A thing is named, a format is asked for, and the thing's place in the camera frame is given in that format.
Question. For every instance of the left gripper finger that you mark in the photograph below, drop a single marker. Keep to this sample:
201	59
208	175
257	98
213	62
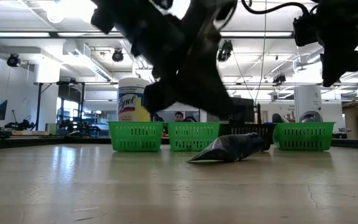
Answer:
160	96
204	87

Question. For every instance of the black computer monitor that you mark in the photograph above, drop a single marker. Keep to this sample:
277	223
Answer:
248	107

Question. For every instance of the black overhead frame beam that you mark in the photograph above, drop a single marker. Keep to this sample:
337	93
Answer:
53	34

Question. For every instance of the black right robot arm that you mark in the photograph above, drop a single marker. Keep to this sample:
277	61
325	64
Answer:
343	12

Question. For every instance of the Lysol wipes canister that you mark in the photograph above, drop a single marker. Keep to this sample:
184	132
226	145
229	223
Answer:
129	102

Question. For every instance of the black background rack frame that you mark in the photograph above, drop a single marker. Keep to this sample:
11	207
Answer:
39	105

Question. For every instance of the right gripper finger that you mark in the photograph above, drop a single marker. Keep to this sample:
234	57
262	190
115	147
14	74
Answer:
352	60
331	67

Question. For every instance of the green plastic slotted basket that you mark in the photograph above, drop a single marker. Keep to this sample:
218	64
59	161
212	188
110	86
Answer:
194	133
135	137
303	137

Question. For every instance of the black table frame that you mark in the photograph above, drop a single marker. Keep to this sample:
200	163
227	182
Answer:
42	143

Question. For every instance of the small dark foil bag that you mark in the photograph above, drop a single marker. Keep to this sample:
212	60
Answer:
228	149

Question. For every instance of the black background robot arm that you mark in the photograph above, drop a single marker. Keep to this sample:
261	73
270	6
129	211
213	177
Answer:
20	125

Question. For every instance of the grey travel bottle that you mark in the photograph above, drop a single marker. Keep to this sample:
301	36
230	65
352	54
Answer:
311	116
279	119

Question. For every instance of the person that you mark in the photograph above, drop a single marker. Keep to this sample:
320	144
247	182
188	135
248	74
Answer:
179	116

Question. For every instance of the white round column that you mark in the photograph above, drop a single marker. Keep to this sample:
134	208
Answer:
308	99

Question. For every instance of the black plastic slotted basket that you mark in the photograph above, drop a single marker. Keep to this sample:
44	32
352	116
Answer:
269	133

